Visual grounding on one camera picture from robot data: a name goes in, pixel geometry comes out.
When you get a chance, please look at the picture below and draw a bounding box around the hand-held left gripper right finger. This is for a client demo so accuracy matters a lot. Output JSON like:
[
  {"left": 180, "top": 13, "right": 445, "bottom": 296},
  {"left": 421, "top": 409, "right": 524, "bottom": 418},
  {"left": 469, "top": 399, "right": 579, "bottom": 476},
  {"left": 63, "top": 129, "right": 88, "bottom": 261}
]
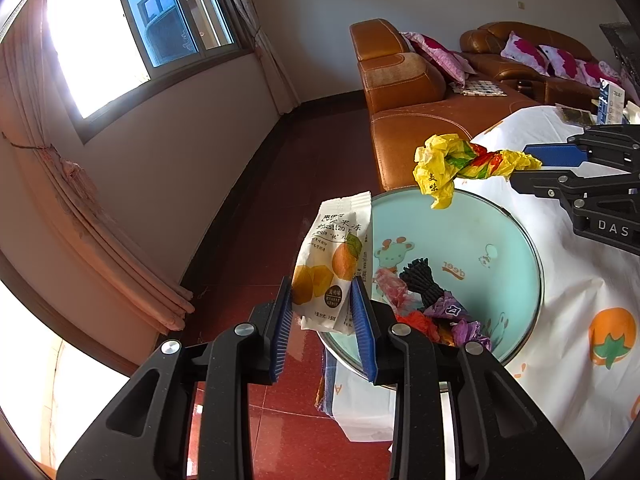
[{"left": 351, "top": 276, "right": 586, "bottom": 480}]

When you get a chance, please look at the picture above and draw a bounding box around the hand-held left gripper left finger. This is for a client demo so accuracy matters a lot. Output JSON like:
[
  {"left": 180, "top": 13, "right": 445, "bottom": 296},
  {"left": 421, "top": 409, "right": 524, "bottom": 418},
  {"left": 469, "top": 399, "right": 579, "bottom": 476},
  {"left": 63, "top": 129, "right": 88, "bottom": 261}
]
[{"left": 56, "top": 276, "right": 293, "bottom": 480}]

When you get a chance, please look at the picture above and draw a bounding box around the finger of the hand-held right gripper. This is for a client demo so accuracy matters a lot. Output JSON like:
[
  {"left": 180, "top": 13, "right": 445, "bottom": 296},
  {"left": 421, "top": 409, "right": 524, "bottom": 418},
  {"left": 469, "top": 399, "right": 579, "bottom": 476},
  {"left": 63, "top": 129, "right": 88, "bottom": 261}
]
[
  {"left": 523, "top": 124, "right": 640, "bottom": 167},
  {"left": 509, "top": 170, "right": 640, "bottom": 201}
]

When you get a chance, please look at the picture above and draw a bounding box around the pink transparent plastic wrapper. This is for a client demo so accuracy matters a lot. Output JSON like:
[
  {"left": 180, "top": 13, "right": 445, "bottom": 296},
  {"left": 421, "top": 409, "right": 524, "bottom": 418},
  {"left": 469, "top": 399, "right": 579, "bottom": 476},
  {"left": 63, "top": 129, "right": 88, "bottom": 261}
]
[{"left": 374, "top": 267, "right": 423, "bottom": 313}]

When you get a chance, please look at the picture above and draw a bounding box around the black knitted scrubber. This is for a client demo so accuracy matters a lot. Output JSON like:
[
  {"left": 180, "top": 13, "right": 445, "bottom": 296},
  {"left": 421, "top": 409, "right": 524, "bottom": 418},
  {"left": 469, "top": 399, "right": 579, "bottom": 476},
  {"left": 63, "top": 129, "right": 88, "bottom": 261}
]
[{"left": 398, "top": 257, "right": 447, "bottom": 312}]

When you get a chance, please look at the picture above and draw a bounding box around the white fruit jelly packet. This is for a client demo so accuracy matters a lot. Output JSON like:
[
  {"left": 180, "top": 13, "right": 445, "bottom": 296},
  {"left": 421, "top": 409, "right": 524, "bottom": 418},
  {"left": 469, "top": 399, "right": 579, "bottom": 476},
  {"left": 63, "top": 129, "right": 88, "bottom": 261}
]
[{"left": 291, "top": 190, "right": 374, "bottom": 337}]

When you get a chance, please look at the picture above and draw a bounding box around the purple wrapper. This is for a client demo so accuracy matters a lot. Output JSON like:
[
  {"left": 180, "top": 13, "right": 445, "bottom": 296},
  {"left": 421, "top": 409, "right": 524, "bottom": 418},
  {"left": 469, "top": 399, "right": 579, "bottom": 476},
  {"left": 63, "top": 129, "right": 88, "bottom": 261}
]
[{"left": 424, "top": 290, "right": 494, "bottom": 355}]

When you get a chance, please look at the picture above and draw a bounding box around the yellow wrapper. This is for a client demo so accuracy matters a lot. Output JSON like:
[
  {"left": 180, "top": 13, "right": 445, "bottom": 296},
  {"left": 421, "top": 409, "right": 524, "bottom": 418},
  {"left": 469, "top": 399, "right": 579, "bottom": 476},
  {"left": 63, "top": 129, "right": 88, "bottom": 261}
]
[{"left": 412, "top": 133, "right": 544, "bottom": 211}]

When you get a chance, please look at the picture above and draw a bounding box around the light green enamel basin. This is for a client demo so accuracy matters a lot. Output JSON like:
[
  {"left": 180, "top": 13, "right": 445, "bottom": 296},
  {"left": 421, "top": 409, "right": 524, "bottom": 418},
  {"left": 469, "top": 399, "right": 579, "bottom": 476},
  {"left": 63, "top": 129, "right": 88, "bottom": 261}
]
[{"left": 320, "top": 187, "right": 546, "bottom": 393}]

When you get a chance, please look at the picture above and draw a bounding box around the dark green seaweed packet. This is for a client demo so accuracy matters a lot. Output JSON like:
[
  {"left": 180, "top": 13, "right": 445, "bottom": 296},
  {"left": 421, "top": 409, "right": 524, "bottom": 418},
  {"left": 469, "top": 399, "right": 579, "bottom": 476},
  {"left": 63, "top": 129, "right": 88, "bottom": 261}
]
[{"left": 554, "top": 104, "right": 599, "bottom": 127}]

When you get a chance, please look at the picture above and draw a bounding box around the white orange-print plastic tablecloth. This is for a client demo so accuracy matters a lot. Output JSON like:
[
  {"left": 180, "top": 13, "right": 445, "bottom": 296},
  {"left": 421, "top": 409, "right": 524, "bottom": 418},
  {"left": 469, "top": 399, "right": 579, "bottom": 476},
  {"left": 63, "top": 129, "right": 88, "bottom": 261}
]
[{"left": 447, "top": 105, "right": 640, "bottom": 480}]

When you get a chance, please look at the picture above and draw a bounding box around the white plastic bag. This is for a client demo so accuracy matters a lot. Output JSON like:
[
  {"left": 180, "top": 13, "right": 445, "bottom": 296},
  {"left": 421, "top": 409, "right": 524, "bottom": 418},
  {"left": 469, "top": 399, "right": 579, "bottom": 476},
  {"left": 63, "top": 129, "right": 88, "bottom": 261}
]
[{"left": 314, "top": 345, "right": 402, "bottom": 443}]

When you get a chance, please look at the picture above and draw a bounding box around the tall white box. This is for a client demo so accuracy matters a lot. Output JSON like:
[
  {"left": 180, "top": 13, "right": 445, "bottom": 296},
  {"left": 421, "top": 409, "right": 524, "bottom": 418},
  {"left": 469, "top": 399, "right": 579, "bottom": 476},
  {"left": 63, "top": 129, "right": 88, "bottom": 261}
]
[{"left": 595, "top": 78, "right": 629, "bottom": 126}]

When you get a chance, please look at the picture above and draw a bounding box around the pink floral pillow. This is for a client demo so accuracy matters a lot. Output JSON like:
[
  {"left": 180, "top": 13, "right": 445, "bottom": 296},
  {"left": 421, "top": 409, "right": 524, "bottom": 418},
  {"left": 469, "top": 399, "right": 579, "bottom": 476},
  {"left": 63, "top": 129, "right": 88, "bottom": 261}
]
[
  {"left": 500, "top": 31, "right": 551, "bottom": 77},
  {"left": 597, "top": 62, "right": 623, "bottom": 88},
  {"left": 400, "top": 31, "right": 478, "bottom": 86},
  {"left": 539, "top": 45, "right": 583, "bottom": 81},
  {"left": 575, "top": 59, "right": 608, "bottom": 88}
]

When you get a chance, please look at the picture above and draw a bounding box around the checkered cloth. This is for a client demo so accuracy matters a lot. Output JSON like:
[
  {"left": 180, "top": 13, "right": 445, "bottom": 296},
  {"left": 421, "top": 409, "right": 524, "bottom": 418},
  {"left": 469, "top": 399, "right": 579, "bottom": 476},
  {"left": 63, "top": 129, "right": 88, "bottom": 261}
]
[{"left": 446, "top": 78, "right": 508, "bottom": 97}]

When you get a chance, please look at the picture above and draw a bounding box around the brown leather three-seat sofa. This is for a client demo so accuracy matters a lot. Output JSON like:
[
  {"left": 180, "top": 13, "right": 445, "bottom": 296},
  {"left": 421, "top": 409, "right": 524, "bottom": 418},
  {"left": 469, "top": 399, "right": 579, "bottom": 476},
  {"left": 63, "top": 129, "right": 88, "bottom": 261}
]
[{"left": 459, "top": 21, "right": 626, "bottom": 107}]

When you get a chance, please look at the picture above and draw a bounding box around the brown leather chaise sofa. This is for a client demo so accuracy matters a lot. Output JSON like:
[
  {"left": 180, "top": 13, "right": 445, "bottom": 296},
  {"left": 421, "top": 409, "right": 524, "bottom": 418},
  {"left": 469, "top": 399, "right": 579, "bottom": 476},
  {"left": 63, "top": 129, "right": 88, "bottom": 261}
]
[{"left": 348, "top": 18, "right": 543, "bottom": 193}]

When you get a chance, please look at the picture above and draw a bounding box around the peach curtain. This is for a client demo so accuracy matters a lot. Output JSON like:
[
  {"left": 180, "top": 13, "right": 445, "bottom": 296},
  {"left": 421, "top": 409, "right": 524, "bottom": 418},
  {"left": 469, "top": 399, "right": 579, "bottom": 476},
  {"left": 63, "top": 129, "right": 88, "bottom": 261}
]
[{"left": 0, "top": 0, "right": 197, "bottom": 333}]

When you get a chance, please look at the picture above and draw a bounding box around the beige curtain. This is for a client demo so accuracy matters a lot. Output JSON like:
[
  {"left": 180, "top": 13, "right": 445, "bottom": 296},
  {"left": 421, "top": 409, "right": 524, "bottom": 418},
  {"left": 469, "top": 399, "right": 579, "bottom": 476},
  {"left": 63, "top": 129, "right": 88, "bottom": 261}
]
[{"left": 215, "top": 0, "right": 302, "bottom": 116}]

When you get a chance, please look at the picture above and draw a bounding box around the sliding glass window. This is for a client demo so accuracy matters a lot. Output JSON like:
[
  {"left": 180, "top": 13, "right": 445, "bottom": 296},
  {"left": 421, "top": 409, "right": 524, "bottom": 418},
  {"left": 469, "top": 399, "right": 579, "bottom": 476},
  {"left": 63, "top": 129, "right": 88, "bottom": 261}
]
[{"left": 44, "top": 0, "right": 242, "bottom": 145}]

